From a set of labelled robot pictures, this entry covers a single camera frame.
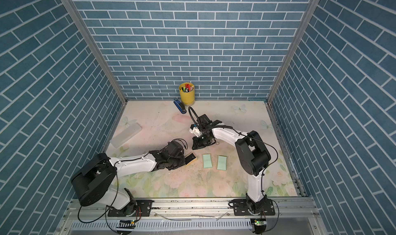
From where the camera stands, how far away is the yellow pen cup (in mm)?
1104

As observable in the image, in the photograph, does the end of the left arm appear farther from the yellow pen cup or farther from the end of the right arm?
the yellow pen cup

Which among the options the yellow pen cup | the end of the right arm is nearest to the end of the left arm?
the end of the right arm
